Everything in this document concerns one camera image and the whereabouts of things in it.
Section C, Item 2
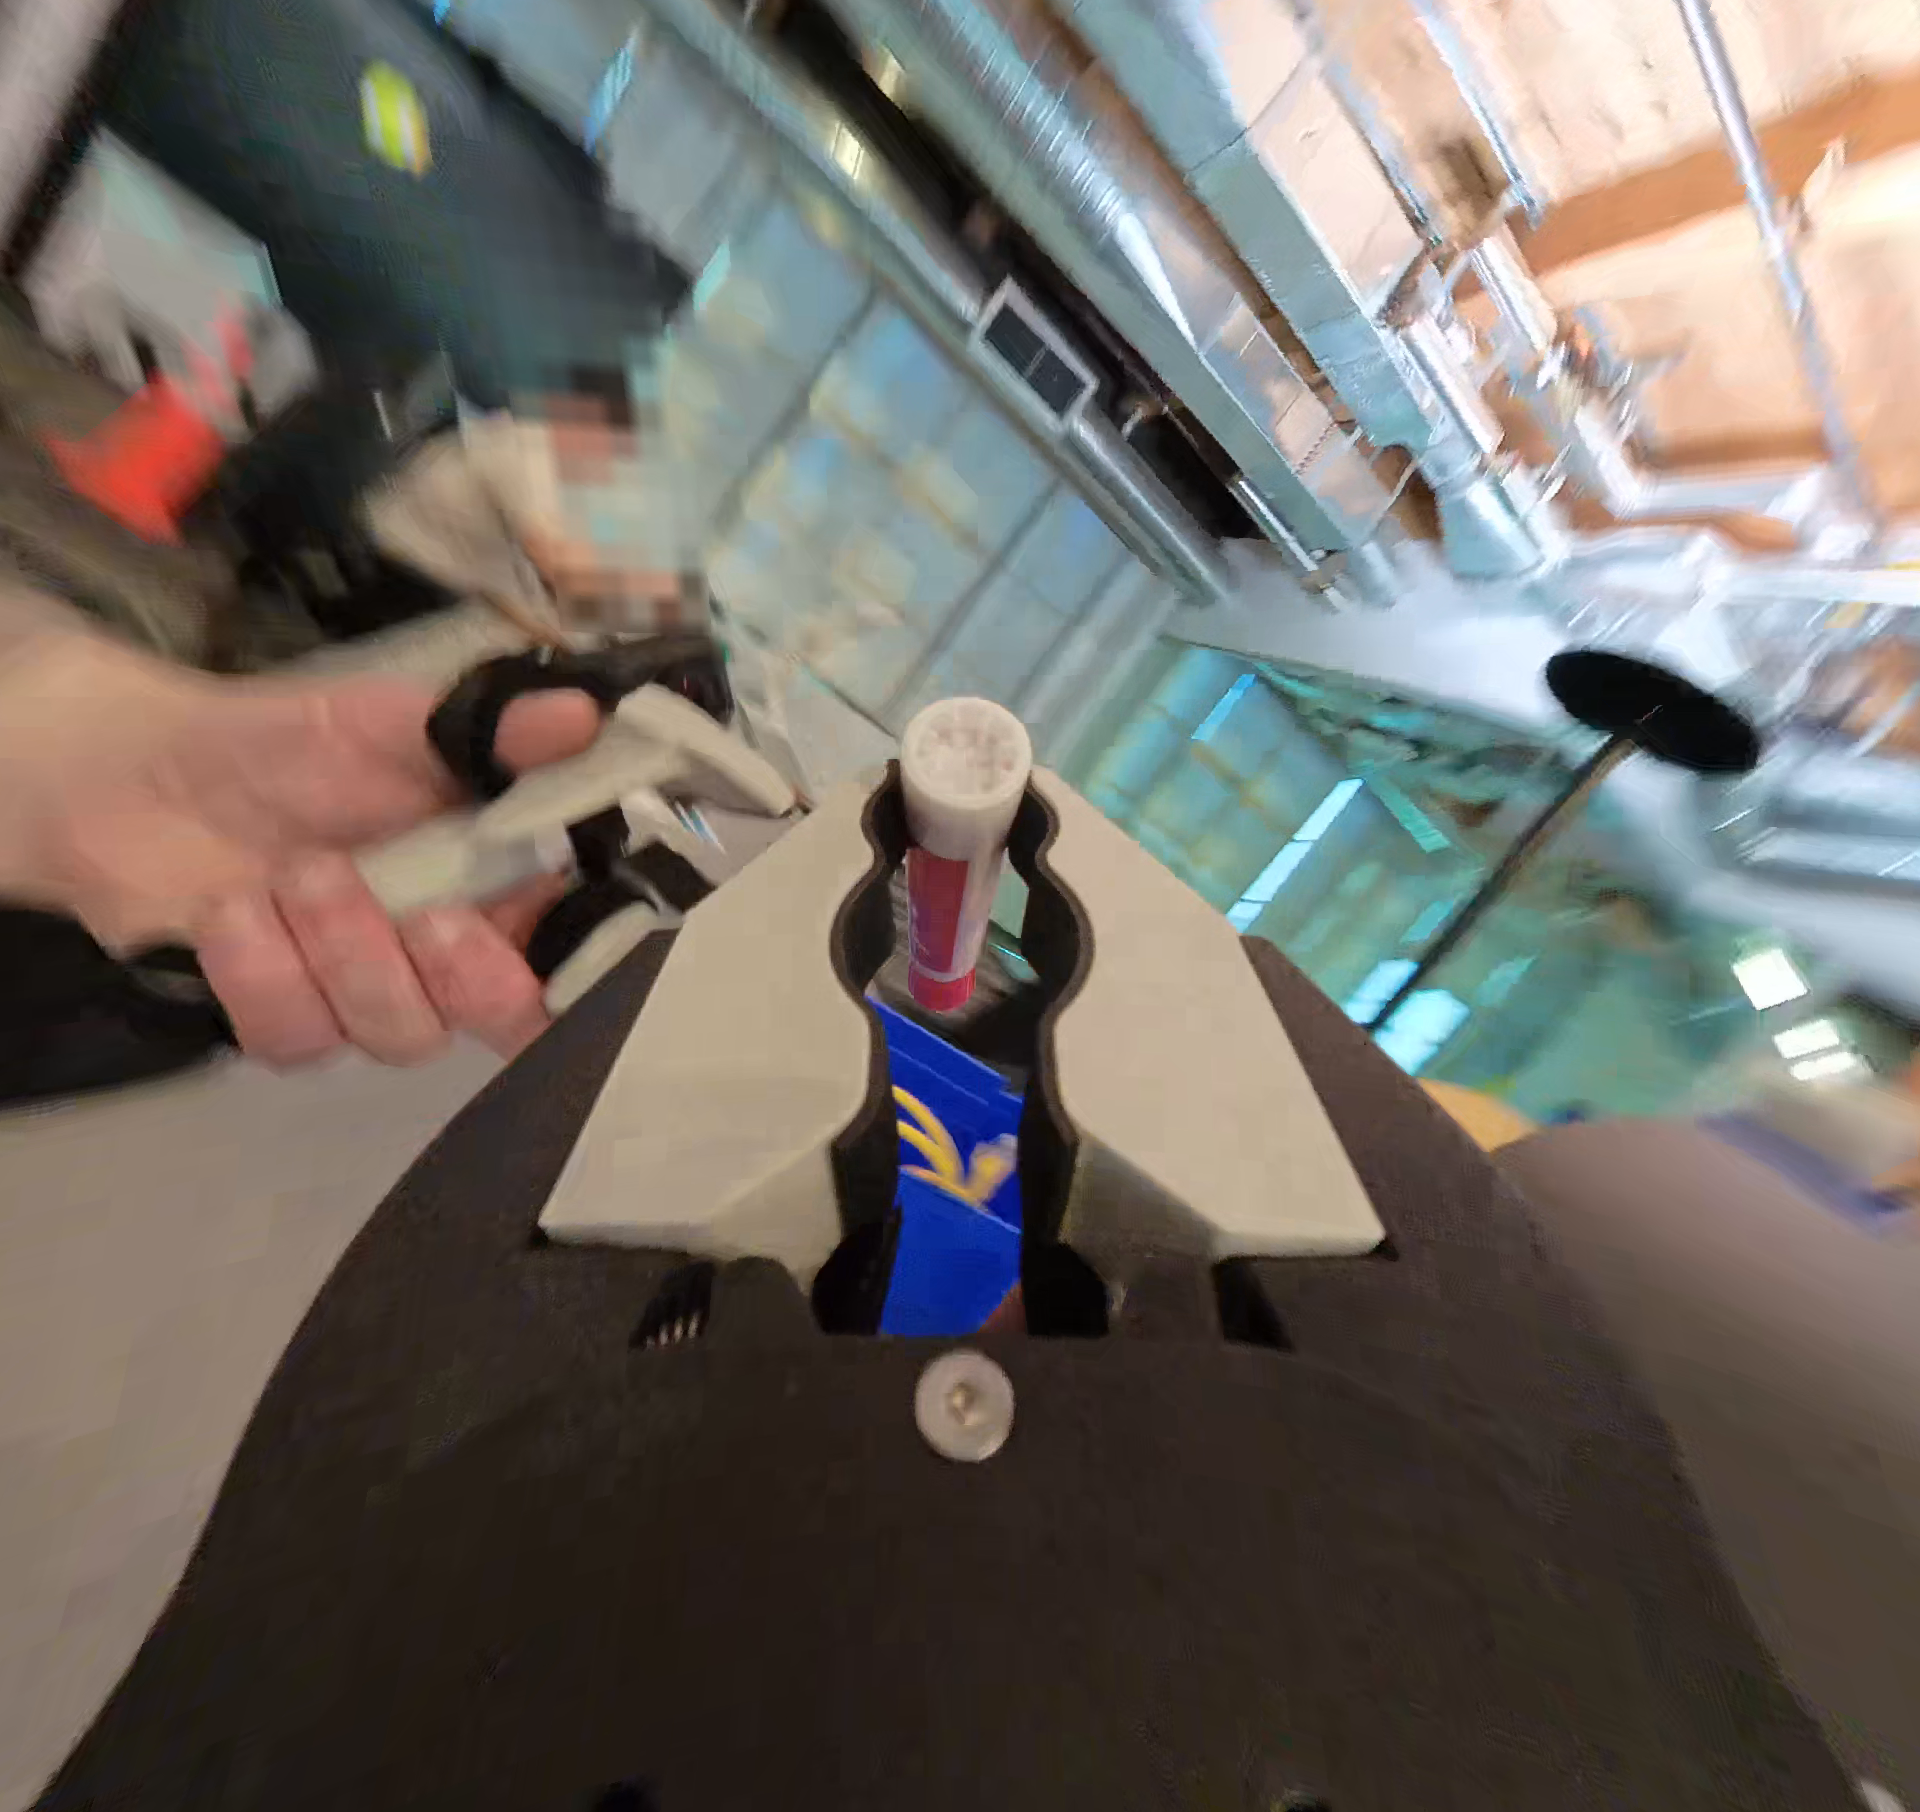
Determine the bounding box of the person's left hand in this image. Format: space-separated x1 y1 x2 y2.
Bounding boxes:
0 633 607 1073

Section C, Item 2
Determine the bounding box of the black pole stand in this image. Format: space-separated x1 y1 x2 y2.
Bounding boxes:
1372 648 1760 1025

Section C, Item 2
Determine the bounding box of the silver ventilation duct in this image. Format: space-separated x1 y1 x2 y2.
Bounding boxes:
721 0 1563 599

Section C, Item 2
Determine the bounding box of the small blue bin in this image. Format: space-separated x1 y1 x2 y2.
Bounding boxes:
1702 1109 1920 1230

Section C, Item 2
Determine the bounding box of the orange red tag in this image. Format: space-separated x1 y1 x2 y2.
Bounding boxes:
42 368 230 542

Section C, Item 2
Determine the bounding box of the deep blue bin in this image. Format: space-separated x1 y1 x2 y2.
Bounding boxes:
871 993 1030 1342

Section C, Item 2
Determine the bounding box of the grey and tan chair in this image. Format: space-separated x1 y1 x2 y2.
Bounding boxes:
1417 1076 1920 1812

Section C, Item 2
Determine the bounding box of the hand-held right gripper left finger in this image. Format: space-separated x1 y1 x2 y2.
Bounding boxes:
536 773 907 1300

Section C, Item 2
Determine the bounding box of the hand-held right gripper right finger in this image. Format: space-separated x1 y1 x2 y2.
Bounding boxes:
1020 767 1387 1338

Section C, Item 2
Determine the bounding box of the red and white marker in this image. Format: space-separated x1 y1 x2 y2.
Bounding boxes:
896 696 1038 1016

